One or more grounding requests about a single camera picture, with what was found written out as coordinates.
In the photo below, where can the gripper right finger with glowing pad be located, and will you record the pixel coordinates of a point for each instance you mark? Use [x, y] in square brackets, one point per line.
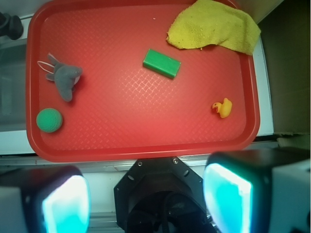
[259, 191]

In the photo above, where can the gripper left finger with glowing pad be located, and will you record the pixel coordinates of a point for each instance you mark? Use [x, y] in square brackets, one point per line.
[44, 200]

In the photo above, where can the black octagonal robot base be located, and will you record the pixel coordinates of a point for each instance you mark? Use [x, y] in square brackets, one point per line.
[161, 195]

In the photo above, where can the yellow rubber duck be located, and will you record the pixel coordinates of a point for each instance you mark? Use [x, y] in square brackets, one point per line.
[223, 108]

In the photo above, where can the green textured ball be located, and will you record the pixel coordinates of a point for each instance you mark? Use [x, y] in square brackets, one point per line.
[49, 120]

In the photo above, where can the grey plush shark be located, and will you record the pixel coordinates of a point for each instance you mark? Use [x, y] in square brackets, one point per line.
[64, 76]

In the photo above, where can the red plastic tray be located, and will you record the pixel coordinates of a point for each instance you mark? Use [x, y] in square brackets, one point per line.
[122, 110]

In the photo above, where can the brown cardboard box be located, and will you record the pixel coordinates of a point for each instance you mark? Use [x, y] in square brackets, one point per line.
[286, 39]

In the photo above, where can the green rectangular block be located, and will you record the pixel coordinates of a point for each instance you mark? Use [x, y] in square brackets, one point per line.
[161, 64]

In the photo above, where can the yellow cloth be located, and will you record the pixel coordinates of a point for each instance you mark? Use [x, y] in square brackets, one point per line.
[208, 22]

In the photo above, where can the black knob object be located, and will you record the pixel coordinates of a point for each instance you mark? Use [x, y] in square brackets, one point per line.
[11, 26]

